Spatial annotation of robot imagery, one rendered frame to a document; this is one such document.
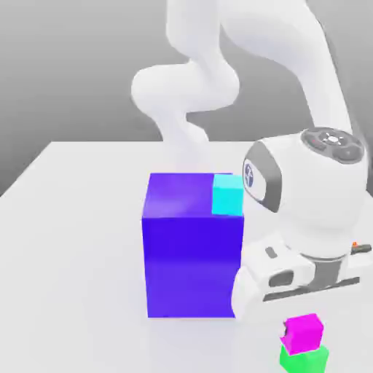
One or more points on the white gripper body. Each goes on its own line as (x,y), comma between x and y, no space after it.
(247,294)

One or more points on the small magenta cube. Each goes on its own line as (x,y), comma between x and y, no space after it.
(304,335)

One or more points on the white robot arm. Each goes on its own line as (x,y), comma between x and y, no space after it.
(306,189)

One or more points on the small green cube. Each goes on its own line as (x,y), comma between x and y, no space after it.
(306,362)

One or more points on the small cyan cube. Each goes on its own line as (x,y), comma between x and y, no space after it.
(227,198)

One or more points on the large blue box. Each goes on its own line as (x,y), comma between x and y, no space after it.
(189,262)

